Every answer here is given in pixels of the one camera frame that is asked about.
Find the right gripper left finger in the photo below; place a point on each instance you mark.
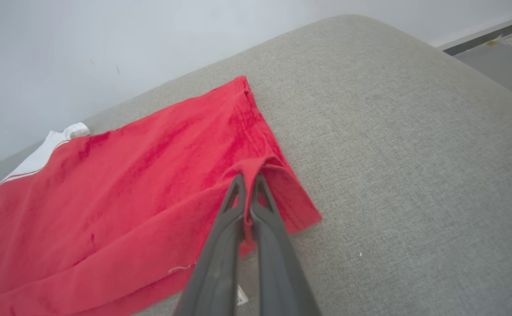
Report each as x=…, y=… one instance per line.
x=216, y=263

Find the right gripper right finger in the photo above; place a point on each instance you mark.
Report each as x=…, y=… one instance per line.
x=278, y=263

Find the red shirt with white sleeves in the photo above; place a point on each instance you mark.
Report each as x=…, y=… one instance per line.
x=128, y=197

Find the grey fabric sofa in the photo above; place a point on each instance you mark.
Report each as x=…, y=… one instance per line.
x=414, y=175

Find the white wall baseboard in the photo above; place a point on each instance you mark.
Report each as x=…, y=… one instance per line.
x=484, y=35

